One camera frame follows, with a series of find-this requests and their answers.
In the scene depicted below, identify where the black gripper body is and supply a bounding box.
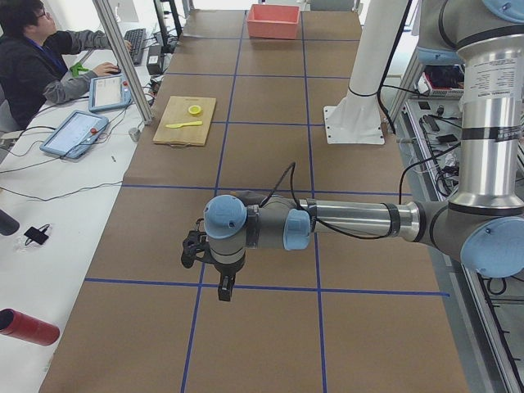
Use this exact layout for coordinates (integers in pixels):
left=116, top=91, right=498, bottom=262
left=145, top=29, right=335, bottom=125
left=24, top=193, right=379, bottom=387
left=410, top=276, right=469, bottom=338
left=181, top=218, right=213, bottom=269

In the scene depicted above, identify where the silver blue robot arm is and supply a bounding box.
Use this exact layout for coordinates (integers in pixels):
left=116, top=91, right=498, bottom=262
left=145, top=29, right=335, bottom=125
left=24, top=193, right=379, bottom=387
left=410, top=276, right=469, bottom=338
left=181, top=1, right=523, bottom=291

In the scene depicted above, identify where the yellow plastic knife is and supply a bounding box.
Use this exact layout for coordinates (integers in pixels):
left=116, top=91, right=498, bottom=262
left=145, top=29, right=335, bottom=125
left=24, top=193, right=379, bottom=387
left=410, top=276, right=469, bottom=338
left=165, top=120, right=203, bottom=129

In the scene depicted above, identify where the bamboo cutting board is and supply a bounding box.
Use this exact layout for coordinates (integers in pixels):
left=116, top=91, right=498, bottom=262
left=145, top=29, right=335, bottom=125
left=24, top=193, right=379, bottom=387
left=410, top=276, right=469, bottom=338
left=153, top=96, right=216, bottom=147

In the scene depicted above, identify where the near blue teach pendant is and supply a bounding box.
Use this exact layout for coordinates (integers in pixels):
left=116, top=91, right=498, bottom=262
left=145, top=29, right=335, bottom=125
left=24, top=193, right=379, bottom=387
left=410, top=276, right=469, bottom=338
left=40, top=111, right=109, bottom=160

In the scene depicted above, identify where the blue teach pendant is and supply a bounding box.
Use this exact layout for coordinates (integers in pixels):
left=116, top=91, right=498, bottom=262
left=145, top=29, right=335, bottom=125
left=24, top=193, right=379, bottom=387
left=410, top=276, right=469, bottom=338
left=40, top=111, right=109, bottom=160
left=88, top=75, right=132, bottom=113

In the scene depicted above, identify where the far blue teach pendant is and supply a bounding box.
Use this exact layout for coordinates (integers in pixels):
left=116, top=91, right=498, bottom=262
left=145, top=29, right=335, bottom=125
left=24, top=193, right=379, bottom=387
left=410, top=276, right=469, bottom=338
left=88, top=75, right=132, bottom=113

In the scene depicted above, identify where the red bottle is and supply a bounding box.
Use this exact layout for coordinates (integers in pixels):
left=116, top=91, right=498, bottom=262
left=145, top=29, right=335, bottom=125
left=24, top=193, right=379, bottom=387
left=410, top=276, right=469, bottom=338
left=1, top=309, right=60, bottom=346

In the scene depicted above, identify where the black keyboard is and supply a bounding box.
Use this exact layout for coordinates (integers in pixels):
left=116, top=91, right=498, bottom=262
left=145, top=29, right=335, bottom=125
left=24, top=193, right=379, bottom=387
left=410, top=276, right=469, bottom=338
left=124, top=29, right=146, bottom=66

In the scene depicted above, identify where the pink plastic bin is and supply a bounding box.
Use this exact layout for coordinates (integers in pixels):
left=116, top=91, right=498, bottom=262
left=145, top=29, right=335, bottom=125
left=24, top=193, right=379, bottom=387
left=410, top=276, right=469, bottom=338
left=247, top=4, right=300, bottom=39

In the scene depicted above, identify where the seated person dark jacket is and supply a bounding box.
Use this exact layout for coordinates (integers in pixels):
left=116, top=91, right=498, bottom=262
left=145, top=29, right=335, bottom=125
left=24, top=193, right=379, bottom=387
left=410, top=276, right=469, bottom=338
left=1, top=1, right=120, bottom=129

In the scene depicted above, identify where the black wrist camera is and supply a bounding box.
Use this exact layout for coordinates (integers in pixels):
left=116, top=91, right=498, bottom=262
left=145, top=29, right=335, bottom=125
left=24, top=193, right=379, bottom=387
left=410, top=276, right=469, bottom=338
left=218, top=273, right=236, bottom=302

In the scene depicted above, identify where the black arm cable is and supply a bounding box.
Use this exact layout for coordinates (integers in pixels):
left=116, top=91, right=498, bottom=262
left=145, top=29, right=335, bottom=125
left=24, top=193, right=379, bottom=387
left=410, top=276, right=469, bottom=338
left=260, top=161, right=414, bottom=241

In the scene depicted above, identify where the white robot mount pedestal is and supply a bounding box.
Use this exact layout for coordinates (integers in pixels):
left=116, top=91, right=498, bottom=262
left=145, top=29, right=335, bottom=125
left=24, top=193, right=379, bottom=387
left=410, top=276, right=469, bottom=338
left=323, top=0, right=412, bottom=145

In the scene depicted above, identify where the aluminium frame post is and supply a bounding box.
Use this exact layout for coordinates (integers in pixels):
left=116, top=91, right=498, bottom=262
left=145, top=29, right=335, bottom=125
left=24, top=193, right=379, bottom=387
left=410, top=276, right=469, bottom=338
left=93, top=0, right=153, bottom=125

